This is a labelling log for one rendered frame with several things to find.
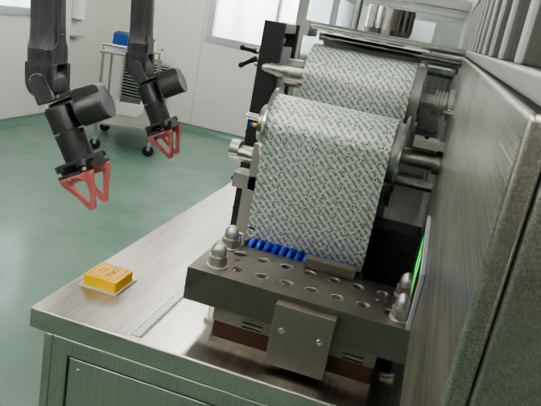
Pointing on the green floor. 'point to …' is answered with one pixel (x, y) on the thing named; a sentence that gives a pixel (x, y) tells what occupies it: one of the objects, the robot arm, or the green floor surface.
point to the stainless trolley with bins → (127, 109)
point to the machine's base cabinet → (117, 380)
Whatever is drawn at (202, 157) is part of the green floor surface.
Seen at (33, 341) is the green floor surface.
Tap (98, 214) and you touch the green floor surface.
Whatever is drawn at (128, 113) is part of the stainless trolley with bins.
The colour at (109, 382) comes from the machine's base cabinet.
